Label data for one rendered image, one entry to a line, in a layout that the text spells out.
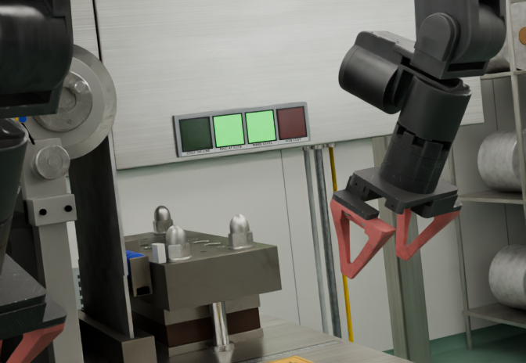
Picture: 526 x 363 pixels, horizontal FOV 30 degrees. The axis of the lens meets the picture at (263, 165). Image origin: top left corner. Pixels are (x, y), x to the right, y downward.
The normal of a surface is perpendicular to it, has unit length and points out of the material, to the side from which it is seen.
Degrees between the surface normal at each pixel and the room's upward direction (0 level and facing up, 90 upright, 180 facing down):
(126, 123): 90
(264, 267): 90
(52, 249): 90
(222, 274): 90
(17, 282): 29
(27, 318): 120
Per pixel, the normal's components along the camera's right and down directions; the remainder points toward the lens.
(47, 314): 0.27, -0.89
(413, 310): 0.42, 0.00
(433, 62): -0.66, 0.11
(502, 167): -0.89, 0.20
